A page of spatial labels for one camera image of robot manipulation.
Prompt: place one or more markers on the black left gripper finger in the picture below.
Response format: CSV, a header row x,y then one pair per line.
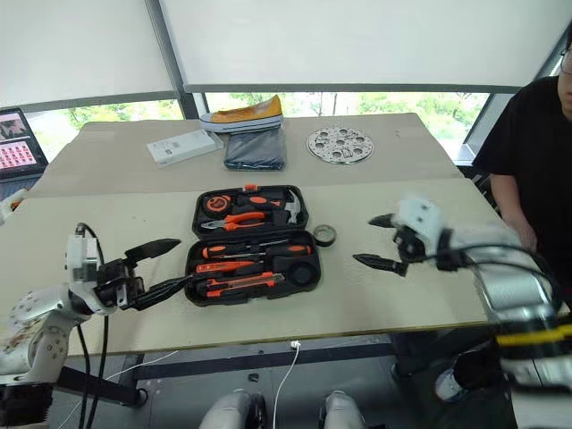
x,y
154,248
165,288

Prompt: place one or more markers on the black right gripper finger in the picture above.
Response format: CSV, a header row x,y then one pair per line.
x,y
384,221
380,263

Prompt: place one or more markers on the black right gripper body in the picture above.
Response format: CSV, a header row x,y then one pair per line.
x,y
411,248

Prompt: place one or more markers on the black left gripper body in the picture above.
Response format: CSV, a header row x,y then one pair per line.
x,y
118,286

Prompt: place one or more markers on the orange tester screwdriver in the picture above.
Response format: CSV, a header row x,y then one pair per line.
x,y
214,268

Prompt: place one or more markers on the orange black utility knife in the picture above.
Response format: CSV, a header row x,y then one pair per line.
x,y
241,283

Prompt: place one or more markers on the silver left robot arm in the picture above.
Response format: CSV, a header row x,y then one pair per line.
x,y
40,308

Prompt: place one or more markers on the person bare right forearm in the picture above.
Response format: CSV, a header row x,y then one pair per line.
x,y
509,201

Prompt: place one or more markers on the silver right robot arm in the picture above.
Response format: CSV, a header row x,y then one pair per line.
x,y
505,281

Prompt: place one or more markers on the black tool case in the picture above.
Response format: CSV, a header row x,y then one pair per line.
x,y
304,273

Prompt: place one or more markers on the black tape roll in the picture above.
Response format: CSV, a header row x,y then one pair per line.
x,y
325,244

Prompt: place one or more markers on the orange black tape measure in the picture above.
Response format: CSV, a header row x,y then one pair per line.
x,y
217,204

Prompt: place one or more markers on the round perforated metal plate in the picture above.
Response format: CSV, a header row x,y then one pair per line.
x,y
339,157

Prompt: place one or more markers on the silver headed hammer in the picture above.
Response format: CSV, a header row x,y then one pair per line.
x,y
292,203

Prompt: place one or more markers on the black table crossbar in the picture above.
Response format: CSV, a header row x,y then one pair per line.
x,y
223,364

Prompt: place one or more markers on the black table leg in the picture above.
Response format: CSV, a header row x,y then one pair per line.
x,y
103,385

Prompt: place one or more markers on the white flat box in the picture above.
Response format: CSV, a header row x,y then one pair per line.
x,y
183,147

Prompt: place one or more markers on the small black floor object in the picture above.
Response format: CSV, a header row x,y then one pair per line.
x,y
254,377

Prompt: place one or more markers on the white orange device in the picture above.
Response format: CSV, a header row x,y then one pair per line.
x,y
11,202

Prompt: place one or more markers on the silver robot left leg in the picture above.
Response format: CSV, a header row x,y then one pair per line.
x,y
228,411

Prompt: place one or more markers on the silver robot leg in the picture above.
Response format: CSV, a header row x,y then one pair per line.
x,y
228,411
342,411

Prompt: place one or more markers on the dark folded cloth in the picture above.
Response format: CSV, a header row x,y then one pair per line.
x,y
254,152

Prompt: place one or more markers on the silver robot right leg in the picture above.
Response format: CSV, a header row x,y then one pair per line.
x,y
342,411

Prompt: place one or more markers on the person in black shirt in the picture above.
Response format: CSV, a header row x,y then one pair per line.
x,y
532,147

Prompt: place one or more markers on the yellow canvas shoe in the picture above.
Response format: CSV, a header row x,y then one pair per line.
x,y
254,114

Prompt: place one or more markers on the white roller blind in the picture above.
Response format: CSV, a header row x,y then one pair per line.
x,y
80,44
357,40

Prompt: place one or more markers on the black rimmed glasses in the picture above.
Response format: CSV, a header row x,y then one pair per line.
x,y
567,67

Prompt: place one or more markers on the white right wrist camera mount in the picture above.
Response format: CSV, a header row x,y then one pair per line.
x,y
420,219

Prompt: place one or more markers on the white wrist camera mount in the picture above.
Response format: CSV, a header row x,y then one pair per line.
x,y
420,219
77,254

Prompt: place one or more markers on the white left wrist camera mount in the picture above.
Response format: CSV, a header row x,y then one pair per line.
x,y
77,254

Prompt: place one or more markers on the dark window frame post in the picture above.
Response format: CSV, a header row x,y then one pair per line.
x,y
179,67

